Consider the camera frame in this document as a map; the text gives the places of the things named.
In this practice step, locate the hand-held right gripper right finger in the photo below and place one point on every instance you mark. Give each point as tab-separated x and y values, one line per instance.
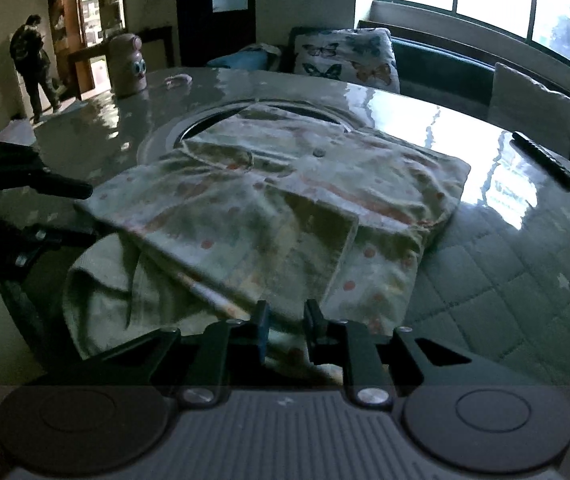
313	330

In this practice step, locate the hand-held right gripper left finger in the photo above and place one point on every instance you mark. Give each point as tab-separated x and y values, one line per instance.
261	327

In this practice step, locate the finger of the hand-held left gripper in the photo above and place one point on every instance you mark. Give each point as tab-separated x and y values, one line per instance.
60	237
60	184

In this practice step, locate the cream cotton garment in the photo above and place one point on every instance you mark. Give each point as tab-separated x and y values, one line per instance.
275	200

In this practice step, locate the pink owl-faced jar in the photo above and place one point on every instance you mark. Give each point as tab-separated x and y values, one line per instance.
126	67

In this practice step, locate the black round cooktop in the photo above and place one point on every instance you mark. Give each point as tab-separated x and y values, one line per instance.
202	122

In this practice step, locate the pink hair clip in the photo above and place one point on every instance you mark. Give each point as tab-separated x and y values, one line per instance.
179	80

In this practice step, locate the blue cushion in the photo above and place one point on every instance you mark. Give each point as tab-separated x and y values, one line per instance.
242	60

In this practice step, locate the dark door with frosted pane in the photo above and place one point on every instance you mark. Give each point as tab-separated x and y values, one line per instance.
215	15

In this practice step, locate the butterfly print pillow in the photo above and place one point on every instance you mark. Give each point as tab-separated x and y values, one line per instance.
347	57

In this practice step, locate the black remote control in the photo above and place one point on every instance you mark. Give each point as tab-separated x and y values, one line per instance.
545	159

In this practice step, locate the dark teal sofa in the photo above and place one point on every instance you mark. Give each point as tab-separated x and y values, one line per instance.
440	67

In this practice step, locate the plain white pillow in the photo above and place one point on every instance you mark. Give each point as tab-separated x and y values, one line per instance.
532	107

